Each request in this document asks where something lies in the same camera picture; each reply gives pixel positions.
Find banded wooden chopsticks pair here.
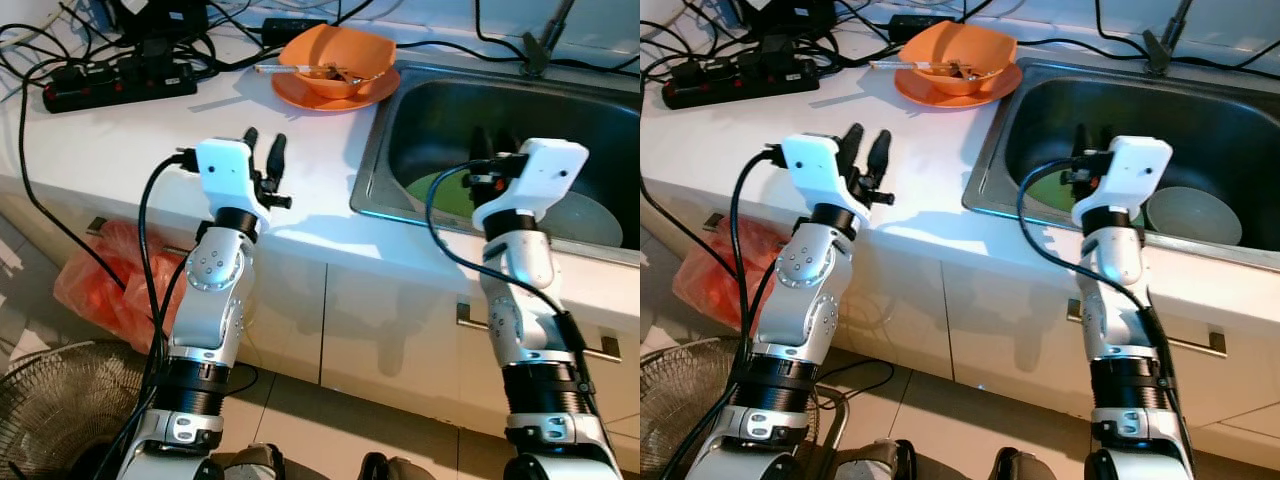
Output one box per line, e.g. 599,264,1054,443
253,60,341,77
868,57,961,74

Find orange plastic plate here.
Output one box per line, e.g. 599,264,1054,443
271,65,402,111
893,62,1024,108

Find orange plastic bowl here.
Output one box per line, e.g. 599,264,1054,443
280,24,397,101
898,20,1019,97

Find white kitchen cabinet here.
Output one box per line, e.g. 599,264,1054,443
0,190,641,471
640,190,1280,471

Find stainless steel sink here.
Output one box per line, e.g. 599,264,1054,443
350,62,641,266
962,58,1280,273

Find green plate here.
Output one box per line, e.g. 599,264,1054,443
405,170,501,223
1020,165,1086,213

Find grey white bowl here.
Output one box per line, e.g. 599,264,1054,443
540,190,624,248
1145,186,1244,247

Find metal sink faucet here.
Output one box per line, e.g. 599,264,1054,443
520,0,579,78
1143,0,1196,76

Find black power adapter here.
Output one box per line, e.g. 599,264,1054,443
262,17,329,46
888,14,946,43

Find black power strip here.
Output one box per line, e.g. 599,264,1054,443
661,55,819,111
42,58,198,113

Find black electronics box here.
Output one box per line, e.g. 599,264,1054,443
735,0,836,41
105,0,211,46

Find orange plastic bag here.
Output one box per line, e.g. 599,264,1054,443
53,220,191,353
672,215,791,331

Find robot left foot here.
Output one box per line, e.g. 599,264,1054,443
210,445,286,480
830,440,916,480

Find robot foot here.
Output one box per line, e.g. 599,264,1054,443
360,452,436,480
990,448,1056,480
210,445,286,480
830,440,916,480

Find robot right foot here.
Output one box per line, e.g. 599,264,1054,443
990,448,1056,480
360,452,436,480

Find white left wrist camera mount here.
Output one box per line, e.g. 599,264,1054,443
780,133,861,216
195,138,271,216

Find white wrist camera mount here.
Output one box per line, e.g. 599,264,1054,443
472,138,591,233
780,133,861,216
195,138,271,216
1070,135,1173,231

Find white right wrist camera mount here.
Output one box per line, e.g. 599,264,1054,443
472,138,591,233
1070,135,1173,231

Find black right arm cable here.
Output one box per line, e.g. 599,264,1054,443
425,165,601,441
1017,160,1196,461

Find black hanging power cable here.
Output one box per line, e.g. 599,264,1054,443
640,175,746,296
18,60,131,293

